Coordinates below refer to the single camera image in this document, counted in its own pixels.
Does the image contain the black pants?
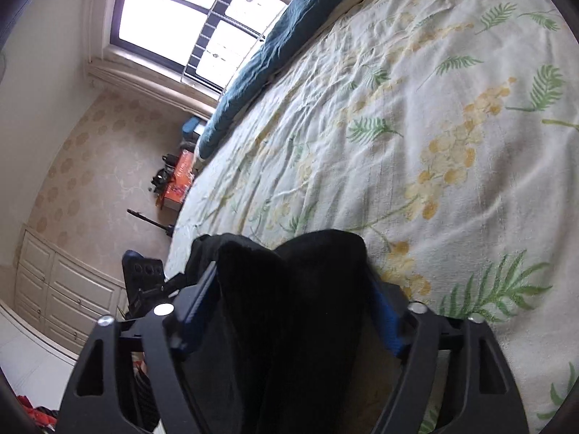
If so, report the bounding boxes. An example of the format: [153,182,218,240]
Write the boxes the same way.
[185,229,408,434]

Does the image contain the white cabinet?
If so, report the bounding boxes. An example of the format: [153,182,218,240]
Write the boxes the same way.
[13,227,131,357]

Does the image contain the window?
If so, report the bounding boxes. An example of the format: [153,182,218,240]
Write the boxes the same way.
[110,0,291,93]

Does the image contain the black rod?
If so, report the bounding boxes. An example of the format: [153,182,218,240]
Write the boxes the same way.
[127,208,176,237]

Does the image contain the black device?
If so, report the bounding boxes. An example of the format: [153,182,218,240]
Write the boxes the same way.
[151,154,177,196]

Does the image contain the blue cloth bundle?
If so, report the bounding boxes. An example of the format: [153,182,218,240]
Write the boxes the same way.
[182,116,206,142]

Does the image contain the floral bed sheet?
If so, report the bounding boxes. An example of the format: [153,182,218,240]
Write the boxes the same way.
[164,0,579,434]

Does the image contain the orange box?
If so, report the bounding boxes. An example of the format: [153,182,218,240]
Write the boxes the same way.
[156,148,198,212]

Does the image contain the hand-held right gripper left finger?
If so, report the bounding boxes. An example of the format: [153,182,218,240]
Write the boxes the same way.
[59,262,219,434]

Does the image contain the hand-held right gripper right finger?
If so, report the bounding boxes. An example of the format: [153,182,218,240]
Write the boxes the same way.
[368,281,531,434]

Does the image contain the teal quilt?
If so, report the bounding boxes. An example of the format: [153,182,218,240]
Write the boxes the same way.
[198,0,386,160]

